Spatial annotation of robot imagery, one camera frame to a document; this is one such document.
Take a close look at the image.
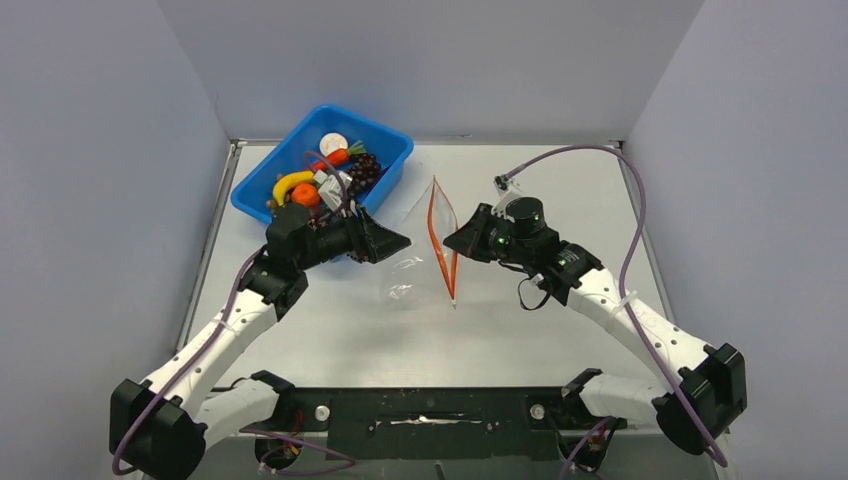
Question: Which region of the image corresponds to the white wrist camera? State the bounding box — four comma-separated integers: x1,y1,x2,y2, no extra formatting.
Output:
491,174,524,218
314,171,352,211

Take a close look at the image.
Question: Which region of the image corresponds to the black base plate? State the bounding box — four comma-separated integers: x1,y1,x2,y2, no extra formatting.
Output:
261,387,598,461

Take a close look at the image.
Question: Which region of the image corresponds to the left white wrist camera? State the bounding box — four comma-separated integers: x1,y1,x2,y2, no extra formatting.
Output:
314,171,352,211

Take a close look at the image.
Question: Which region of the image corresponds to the yellow toy banana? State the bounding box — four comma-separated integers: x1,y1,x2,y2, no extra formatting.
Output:
271,170,316,206

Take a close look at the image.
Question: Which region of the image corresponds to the blue plastic bin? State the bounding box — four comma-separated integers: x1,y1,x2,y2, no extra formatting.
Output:
229,103,415,264

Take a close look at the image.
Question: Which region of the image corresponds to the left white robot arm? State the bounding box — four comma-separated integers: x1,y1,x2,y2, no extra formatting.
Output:
109,203,411,479

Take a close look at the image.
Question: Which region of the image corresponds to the orange toy carrot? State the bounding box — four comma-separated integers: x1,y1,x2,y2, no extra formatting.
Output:
309,141,367,171

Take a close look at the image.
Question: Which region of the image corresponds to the white round toy slice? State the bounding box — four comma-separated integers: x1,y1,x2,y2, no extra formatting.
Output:
319,132,349,156

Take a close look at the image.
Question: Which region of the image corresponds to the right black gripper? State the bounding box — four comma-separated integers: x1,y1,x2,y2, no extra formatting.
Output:
445,203,533,267

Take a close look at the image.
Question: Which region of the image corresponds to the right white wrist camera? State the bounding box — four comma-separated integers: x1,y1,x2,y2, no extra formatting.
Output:
491,174,524,218

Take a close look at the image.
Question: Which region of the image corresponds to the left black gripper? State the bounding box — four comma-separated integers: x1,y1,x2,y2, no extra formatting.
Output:
295,202,410,271

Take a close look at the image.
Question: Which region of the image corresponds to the clear zip top bag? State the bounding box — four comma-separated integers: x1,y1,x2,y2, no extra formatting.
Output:
379,176,459,310

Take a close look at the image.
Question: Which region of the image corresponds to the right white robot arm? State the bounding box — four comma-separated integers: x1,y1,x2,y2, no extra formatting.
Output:
443,197,747,455

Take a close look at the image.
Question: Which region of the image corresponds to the dark toy grape bunch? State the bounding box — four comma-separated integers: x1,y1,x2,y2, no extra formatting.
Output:
346,153,382,197

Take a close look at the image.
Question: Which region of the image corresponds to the orange toy tangerine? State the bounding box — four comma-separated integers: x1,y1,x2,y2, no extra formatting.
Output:
290,183,322,208

